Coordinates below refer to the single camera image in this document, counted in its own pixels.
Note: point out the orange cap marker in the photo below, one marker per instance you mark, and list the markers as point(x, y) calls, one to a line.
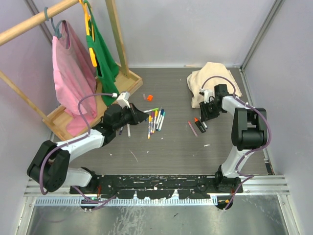
point(149, 126)

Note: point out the pink shirt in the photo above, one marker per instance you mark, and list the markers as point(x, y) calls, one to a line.
point(73, 74)

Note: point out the orange black highlighter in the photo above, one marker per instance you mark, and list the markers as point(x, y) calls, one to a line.
point(199, 125)

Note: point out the slotted cable duct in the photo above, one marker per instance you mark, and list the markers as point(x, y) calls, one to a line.
point(80, 201)

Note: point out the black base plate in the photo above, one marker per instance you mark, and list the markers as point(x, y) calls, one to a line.
point(160, 186)

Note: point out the yellow cap marker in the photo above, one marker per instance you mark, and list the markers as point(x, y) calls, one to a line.
point(154, 121)

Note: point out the green shirt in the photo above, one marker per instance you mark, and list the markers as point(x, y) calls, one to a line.
point(107, 69)

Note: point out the yellow clothes hanger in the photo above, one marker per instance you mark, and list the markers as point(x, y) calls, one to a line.
point(89, 30)

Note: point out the white grey marker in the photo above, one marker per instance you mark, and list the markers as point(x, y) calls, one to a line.
point(128, 130)

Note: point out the wooden clothes rack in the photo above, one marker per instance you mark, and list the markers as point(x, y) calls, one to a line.
point(91, 106)

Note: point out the purple cap marker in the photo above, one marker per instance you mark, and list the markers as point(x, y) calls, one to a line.
point(152, 114)

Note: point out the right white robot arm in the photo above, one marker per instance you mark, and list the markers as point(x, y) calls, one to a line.
point(249, 132)

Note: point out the pink pen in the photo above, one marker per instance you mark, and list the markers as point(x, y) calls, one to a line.
point(192, 129)

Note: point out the teal cap marker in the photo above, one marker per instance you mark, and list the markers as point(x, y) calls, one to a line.
point(161, 121)

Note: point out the beige cloth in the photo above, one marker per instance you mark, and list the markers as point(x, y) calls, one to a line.
point(196, 79)

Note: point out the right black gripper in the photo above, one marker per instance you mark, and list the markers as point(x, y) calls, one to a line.
point(205, 115)

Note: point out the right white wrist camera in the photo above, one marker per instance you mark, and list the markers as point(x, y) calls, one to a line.
point(206, 93)

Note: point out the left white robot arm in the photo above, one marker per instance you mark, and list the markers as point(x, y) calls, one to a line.
point(50, 166)

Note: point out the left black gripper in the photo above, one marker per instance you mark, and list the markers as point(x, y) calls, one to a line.
point(142, 115)

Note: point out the grey cap marker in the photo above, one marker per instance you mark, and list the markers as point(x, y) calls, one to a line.
point(158, 116)

